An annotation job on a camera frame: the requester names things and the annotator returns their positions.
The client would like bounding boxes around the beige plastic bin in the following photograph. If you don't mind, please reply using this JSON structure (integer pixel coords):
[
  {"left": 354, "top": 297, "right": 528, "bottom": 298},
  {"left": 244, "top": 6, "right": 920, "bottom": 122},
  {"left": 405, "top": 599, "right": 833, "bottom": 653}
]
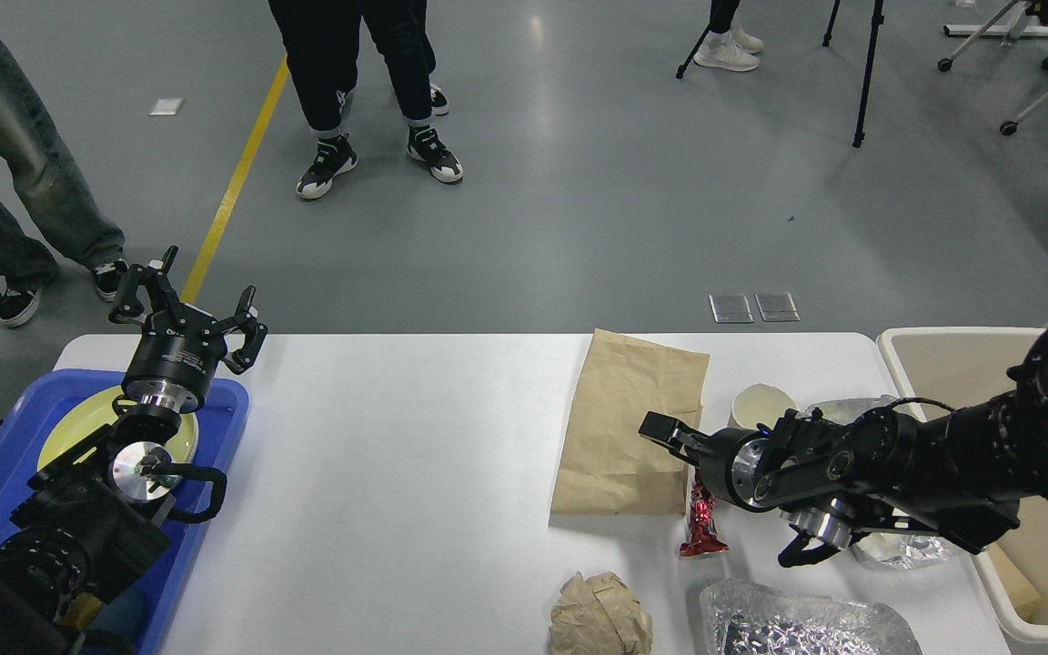
[{"left": 877, "top": 327, "right": 1048, "bottom": 647}]

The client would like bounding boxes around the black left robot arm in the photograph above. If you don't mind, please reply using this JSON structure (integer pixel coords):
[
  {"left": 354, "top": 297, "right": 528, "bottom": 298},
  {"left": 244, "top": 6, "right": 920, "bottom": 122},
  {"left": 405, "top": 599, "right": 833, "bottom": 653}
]
[{"left": 0, "top": 247, "right": 267, "bottom": 654}]

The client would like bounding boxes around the black tripod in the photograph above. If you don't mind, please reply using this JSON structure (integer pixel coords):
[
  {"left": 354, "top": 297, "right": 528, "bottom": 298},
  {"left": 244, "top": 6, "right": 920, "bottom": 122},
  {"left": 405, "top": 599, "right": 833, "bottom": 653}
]
[{"left": 674, "top": 1, "right": 885, "bottom": 148}]

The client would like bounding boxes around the red foil wrapper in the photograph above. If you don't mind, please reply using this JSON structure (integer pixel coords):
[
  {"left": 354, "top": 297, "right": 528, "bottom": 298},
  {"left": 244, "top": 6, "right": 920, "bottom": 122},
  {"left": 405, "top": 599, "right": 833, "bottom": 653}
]
[{"left": 678, "top": 468, "right": 730, "bottom": 559}]

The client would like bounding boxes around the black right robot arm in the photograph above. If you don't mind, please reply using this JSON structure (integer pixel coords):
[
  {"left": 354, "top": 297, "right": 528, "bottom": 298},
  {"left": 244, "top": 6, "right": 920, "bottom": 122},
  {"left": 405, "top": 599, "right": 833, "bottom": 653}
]
[{"left": 638, "top": 328, "right": 1048, "bottom": 568}]

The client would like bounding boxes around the person in baggy jeans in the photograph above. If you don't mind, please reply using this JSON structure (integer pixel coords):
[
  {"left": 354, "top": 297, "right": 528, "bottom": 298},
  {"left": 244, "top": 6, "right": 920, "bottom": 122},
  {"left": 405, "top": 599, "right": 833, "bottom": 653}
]
[{"left": 0, "top": 40, "right": 128, "bottom": 328}]

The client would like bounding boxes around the rolling chair base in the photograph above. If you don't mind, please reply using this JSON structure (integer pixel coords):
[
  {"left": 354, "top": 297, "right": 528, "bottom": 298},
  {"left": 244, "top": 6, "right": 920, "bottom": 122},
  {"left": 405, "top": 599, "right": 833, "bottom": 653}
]
[{"left": 935, "top": 0, "right": 1048, "bottom": 137}]

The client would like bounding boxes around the yellow plate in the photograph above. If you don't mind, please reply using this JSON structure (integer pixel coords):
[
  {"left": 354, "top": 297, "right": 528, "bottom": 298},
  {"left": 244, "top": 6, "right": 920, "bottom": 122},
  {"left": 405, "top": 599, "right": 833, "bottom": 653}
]
[{"left": 36, "top": 386, "right": 199, "bottom": 471}]

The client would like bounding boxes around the white paper cup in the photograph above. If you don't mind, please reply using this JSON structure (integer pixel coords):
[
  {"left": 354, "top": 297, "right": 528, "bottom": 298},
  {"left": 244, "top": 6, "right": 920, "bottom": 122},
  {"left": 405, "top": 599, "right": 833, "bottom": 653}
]
[{"left": 727, "top": 383, "right": 798, "bottom": 430}]

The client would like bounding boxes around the crumpled brown paper ball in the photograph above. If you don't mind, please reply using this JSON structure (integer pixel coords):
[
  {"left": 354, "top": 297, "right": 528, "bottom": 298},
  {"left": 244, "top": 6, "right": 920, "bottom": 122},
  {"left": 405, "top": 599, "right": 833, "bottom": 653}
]
[{"left": 549, "top": 571, "right": 653, "bottom": 654}]

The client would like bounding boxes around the brown paper bag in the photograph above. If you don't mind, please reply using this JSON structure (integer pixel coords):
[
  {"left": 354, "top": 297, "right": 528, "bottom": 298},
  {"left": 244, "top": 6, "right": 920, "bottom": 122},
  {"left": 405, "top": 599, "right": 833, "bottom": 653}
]
[{"left": 550, "top": 330, "right": 709, "bottom": 517}]

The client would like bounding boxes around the person in black leggings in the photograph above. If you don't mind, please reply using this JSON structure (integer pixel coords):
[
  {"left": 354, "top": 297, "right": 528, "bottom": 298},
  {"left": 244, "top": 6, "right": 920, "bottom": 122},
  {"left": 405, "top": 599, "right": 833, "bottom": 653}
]
[{"left": 691, "top": 1, "right": 765, "bottom": 72}]

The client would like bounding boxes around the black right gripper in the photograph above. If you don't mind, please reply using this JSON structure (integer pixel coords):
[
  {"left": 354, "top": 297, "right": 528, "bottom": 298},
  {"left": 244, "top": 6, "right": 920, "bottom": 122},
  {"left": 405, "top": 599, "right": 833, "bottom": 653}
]
[{"left": 638, "top": 413, "right": 774, "bottom": 514}]

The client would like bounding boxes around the brown paper in bin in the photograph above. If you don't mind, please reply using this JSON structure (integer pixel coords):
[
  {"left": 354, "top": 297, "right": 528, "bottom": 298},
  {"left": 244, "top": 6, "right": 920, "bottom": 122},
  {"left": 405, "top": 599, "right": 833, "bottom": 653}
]
[{"left": 986, "top": 543, "right": 1043, "bottom": 623}]

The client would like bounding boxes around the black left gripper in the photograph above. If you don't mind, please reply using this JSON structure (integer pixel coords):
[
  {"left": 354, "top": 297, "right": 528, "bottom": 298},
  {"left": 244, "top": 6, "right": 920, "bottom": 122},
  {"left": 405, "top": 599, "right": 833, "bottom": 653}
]
[{"left": 107, "top": 246, "right": 267, "bottom": 414}]

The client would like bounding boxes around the person in green-black sneakers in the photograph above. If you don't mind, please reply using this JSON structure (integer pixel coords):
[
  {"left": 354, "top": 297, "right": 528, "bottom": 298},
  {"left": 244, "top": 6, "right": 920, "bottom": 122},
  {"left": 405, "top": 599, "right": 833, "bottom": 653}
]
[{"left": 267, "top": 1, "right": 463, "bottom": 202}]

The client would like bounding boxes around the floor outlet plate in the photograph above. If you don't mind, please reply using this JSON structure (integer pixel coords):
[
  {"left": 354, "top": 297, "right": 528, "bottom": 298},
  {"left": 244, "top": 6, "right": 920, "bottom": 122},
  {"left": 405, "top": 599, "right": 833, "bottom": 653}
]
[{"left": 708, "top": 293, "right": 801, "bottom": 325}]

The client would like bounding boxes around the clear plastic bag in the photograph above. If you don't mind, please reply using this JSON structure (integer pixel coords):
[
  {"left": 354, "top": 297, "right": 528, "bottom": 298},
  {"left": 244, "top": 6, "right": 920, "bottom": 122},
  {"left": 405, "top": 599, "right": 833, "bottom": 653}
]
[{"left": 804, "top": 395, "right": 965, "bottom": 569}]

